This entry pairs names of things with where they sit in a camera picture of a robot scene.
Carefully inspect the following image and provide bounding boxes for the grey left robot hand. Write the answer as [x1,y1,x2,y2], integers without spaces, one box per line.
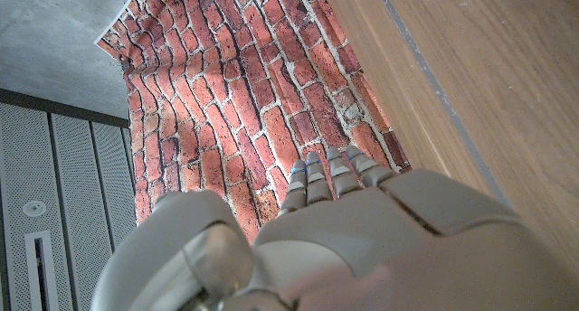
[90,143,579,311]

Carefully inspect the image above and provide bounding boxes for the white ceiling slot vent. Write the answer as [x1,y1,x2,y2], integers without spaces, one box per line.
[24,230,60,311]

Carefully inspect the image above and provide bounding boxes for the printed red brick backdrop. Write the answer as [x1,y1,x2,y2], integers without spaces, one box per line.
[93,0,413,244]

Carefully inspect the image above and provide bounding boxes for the round white ceiling sensor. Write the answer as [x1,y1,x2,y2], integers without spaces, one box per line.
[21,200,49,219]

